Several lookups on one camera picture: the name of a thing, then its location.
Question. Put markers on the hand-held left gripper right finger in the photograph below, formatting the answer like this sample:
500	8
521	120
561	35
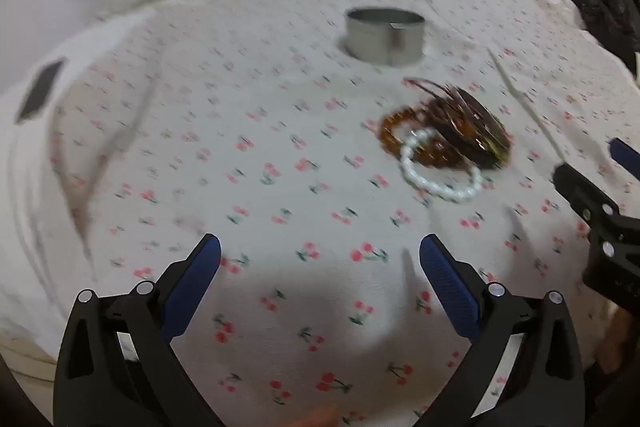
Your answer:
442	272

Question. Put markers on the black cloth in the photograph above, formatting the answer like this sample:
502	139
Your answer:
605	2

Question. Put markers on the cherry print bedsheet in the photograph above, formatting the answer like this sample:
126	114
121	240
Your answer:
250	157

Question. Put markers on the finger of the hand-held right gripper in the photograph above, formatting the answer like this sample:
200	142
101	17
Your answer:
575	187
625	154

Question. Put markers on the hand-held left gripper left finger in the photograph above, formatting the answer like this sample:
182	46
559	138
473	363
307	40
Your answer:
200	272

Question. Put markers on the dark phone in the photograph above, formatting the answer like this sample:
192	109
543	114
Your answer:
40	89

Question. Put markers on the round metal tin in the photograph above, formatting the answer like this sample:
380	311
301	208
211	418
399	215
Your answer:
380	44

